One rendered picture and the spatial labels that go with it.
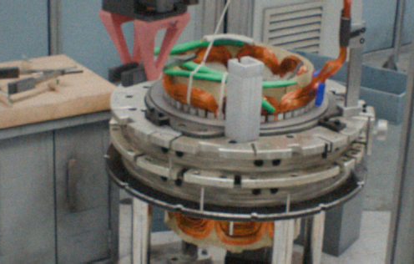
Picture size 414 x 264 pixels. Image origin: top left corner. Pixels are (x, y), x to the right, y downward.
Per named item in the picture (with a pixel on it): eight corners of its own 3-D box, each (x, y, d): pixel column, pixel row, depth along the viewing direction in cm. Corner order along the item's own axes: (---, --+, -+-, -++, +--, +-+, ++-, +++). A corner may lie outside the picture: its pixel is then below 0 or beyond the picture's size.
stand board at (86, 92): (-16, 132, 119) (-17, 114, 119) (-64, 88, 134) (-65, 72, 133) (123, 107, 130) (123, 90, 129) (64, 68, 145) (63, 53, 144)
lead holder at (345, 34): (343, 48, 108) (345, 18, 106) (320, 38, 111) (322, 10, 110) (368, 43, 110) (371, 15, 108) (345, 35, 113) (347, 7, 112)
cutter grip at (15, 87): (11, 95, 121) (10, 83, 121) (7, 93, 122) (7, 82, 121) (35, 88, 124) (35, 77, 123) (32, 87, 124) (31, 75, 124)
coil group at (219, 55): (194, 82, 122) (196, 50, 120) (188, 78, 123) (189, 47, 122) (234, 75, 125) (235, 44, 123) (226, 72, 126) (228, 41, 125)
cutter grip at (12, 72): (-11, 80, 126) (-11, 69, 126) (-11, 78, 127) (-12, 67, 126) (19, 78, 128) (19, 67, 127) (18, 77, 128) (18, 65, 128)
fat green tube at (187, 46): (153, 64, 115) (153, 49, 114) (138, 56, 118) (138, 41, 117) (252, 49, 123) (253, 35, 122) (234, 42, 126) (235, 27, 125)
